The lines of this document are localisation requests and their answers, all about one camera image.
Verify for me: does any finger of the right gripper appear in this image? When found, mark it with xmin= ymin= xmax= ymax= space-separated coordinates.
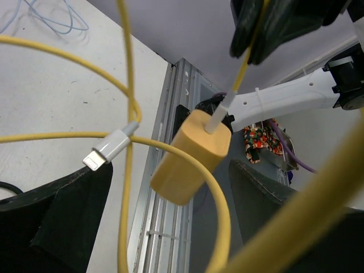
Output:
xmin=248 ymin=0 xmax=350 ymax=65
xmin=229 ymin=1 xmax=272 ymax=57

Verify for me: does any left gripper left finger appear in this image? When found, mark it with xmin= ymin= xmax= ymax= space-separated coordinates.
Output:
xmin=1 ymin=164 xmax=113 ymax=272

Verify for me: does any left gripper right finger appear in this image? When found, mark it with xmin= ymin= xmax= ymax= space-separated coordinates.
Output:
xmin=229 ymin=160 xmax=363 ymax=272

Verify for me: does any yellow charging cable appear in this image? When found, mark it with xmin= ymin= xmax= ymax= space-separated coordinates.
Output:
xmin=0 ymin=0 xmax=364 ymax=273

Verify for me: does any yellow charger plug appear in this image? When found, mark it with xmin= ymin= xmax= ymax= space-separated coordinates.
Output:
xmin=150 ymin=110 xmax=231 ymax=205

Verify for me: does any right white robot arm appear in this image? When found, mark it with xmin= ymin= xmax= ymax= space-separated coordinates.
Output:
xmin=229 ymin=1 xmax=363 ymax=132

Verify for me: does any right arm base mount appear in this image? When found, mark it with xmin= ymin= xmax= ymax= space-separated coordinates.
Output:
xmin=175 ymin=98 xmax=235 ymax=137

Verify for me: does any aluminium table frame rail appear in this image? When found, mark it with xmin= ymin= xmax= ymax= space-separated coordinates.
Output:
xmin=127 ymin=59 xmax=212 ymax=272

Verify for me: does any blue charging cable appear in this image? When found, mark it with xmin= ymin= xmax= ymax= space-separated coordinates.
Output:
xmin=0 ymin=0 xmax=89 ymax=37

